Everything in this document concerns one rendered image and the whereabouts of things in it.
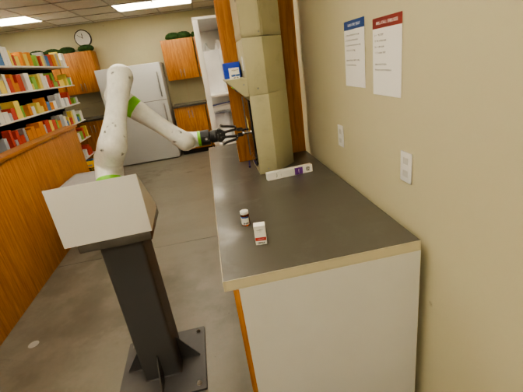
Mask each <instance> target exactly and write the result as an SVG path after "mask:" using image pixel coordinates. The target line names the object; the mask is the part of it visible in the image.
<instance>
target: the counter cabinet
mask: <svg viewBox="0 0 523 392"><path fill-rule="evenodd" d="M420 257H421V250H418V251H414V252H410V253H406V254H400V255H395V256H392V257H385V258H381V259H377V260H374V261H367V262H363V263H359V264H353V265H349V266H345V267H341V268H334V269H331V270H327V271H320V272H316V273H312V274H309V275H301V276H298V277H294V278H288V279H283V280H279V281H276V282H269V283H265V284H261V285H255V286H251V287H247V288H243V289H237V290H234V291H233V293H234V298H235V302H236V306H237V313H238V317H239V321H240V329H241V333H242V337H243V341H244V348H245V352H246V356H247V364H248V368H249V372H250V376H251V384H252V388H253V392H415V378H416V344H417V327H418V309H419V275H420Z"/></svg>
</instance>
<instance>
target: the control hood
mask: <svg viewBox="0 0 523 392"><path fill-rule="evenodd" d="M223 81H224V82H225V83H226V84H228V85H229V86H231V87H233V88H234V89H235V90H236V91H238V92H239V93H240V94H241V95H243V96H245V97H246V96H249V91H248V85H247V79H246V78H244V77H240V79H223Z"/></svg>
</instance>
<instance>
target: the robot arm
mask: <svg viewBox="0 0 523 392"><path fill-rule="evenodd" d="M133 79H134V78H133V74H132V71H131V70H130V68H129V67H127V66H126V65H123V64H114V65H112V66H111V67H109V69H108V70H107V86H106V89H105V91H104V100H105V102H106V108H105V113H104V120H103V124H102V128H101V130H100V135H99V138H98V140H97V147H96V151H95V153H94V155H93V161H94V169H95V178H96V181H98V180H106V179H110V178H115V177H123V176H124V175H125V174H124V167H123V163H124V161H125V157H126V153H127V151H128V140H127V117H130V118H131V119H132V120H134V121H137V122H139V123H140V124H143V125H145V126H146V127H148V128H150V129H152V130H154V131H155V132H157V133H158V134H160V135H162V136H163V137H164V138H166V139H167V140H169V141H170V142H172V143H173V144H174V145H175V146H177V147H178V148H179V149H180V150H182V151H189V150H191V149H193V148H195V147H199V146H204V145H211V143H213V142H222V143H223V145H225V144H227V143H230V142H234V141H236V140H238V137H240V136H244V135H243V134H242V132H241V133H237V135H225V134H226V133H228V132H232V131H245V130H249V128H237V127H236V125H222V124H220V125H219V128H218V129H216V130H211V131H209V130H203V131H185V130H183V129H181V128H179V127H178V126H176V125H174V124H172V123H170V122H169V121H167V120H166V119H164V118H163V117H161V116H160V115H159V114H158V113H156V112H155V111H154V110H152V109H151V108H150V107H148V106H147V105H146V104H144V103H143V102H142V101H141V100H140V99H138V98H137V97H136V96H134V95H132V94H131V88H132V83H133ZM221 128H233V129H230V130H226V131H224V130H222V129H221ZM225 138H233V139H231V140H228V141H224V142H223V140H224V139H225Z"/></svg>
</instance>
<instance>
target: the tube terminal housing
mask: <svg viewBox="0 0 523 392"><path fill-rule="evenodd" d="M236 47H237V57H238V61H239V64H240V73H241V77H244V78H246V79H247V85H248V91H249V96H246V97H245V98H247V99H248V100H250V105H251V115H252V120H253V126H254V136H255V142H256V148H257V154H258V166H256V167H257V169H258V171H259V173H260V174H265V173H266V172H270V171H273V170H280V169H283V168H284V167H286V166H288V165H290V164H291V163H293V162H294V160H293V145H292V137H291V129H290V115H289V107H288V99H287V91H286V77H285V68H284V60H283V46H282V38H281V35H269V36H259V37H248V38H242V39H240V40H239V41H238V42H236ZM241 56H242V58H243V63H244V71H243V67H242V61H241Z"/></svg>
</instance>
